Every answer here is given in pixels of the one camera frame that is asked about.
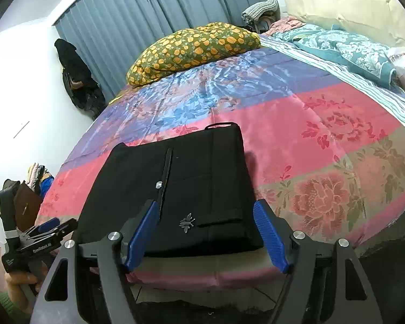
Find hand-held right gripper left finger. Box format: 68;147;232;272
30;200;160;324

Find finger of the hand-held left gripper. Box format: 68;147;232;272
34;217;61;236
49;218;79;242

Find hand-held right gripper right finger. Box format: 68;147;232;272
252;198;384;324

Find black pants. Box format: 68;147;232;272
75;121;264;260

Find person's left forearm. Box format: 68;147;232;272
0;290;25;323

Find person's left hand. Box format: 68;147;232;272
4;261;50;315

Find brown bag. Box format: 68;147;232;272
13;181;44;232

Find pile of colourful clothes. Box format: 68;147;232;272
25;163;55;199

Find pink blue floral bedspread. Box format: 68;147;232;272
37;39;405;289

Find dark rug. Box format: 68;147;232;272
135;206;405;324

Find black hanging garment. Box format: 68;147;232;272
54;38;106;120

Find striped bed sheet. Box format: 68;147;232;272
259;35;405;142

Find yellow floral pillow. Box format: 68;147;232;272
126;22;261;87

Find teal floral blanket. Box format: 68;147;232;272
278;23;401;89

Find pink crumpled cloth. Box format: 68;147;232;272
266;16;307;36

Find white printed plastic bag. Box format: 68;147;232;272
386;47;405;92

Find grey-blue curtain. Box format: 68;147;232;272
52;0;268;100

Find grey knitted cloth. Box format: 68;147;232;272
241;0;279;23

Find cream padded headboard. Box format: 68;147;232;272
285;0;405;58

